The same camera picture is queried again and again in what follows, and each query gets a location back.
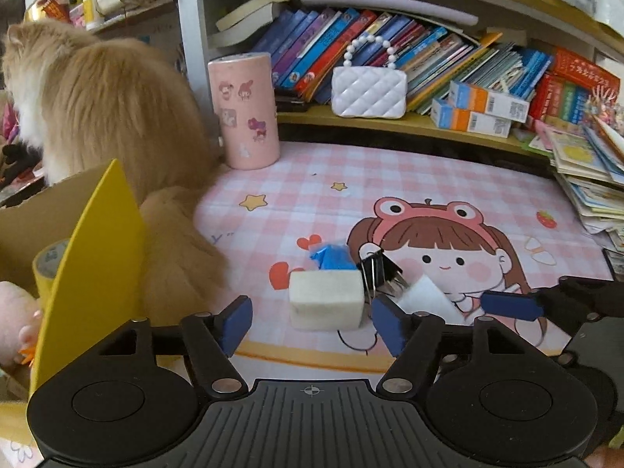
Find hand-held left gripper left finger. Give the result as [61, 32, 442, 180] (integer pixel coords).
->
[92, 296, 254, 397]

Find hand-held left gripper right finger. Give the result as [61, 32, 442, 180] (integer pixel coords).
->
[371, 296, 527, 397]

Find wooden bookshelf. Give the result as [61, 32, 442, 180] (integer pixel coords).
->
[175, 0, 624, 176]

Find yellow cardboard box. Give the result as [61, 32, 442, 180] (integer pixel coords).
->
[0, 158, 196, 449]

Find pink printed tablecloth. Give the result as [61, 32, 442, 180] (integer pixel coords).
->
[0, 139, 624, 468]

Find black binder clip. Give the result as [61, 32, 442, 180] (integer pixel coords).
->
[356, 248, 408, 299]

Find cream white block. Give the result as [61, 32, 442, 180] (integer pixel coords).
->
[289, 269, 365, 331]

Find orange blue white carton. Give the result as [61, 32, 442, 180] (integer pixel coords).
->
[430, 98, 512, 138]
[448, 80, 531, 123]

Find stack of red books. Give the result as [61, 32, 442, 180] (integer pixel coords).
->
[529, 48, 621, 125]

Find thick white-paged books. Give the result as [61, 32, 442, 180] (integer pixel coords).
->
[207, 0, 293, 50]

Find pink duck plush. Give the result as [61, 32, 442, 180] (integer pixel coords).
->
[0, 280, 44, 367]

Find white quilted pearl-handle purse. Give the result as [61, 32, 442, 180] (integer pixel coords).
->
[331, 34, 408, 119]

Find blue wrapper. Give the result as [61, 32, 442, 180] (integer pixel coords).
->
[309, 243, 360, 273]

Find pink spiky ornament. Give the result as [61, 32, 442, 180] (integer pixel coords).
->
[582, 85, 624, 132]

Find person's right hand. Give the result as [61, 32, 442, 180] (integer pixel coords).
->
[585, 447, 624, 468]

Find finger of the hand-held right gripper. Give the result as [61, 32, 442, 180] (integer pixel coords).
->
[480, 275, 624, 339]

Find small white box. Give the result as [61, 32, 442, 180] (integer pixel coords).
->
[392, 274, 461, 325]

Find black cloth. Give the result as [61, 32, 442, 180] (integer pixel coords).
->
[0, 141, 41, 182]

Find stack of loose booklets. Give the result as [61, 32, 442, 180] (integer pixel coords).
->
[526, 112, 624, 254]

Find pink cartoon cylinder container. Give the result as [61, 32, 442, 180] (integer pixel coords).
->
[207, 51, 282, 170]

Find yellow tape roll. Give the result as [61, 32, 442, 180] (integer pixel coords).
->
[33, 239, 73, 299]

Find fluffy orange white cat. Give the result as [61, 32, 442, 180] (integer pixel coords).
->
[0, 23, 231, 319]

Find white rolled paper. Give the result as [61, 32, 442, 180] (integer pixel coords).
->
[297, 0, 481, 26]

